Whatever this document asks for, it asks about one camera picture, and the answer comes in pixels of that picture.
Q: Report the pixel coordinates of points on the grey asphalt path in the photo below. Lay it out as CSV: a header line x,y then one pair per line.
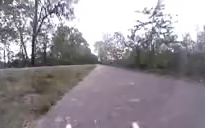
x,y
123,96

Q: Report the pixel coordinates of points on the robot's own part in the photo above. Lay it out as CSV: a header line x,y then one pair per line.
x,y
68,126
135,125

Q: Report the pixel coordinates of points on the row of trees and bushes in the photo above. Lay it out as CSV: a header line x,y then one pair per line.
x,y
170,50

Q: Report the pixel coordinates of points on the grass verge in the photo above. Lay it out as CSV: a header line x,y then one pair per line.
x,y
30,90

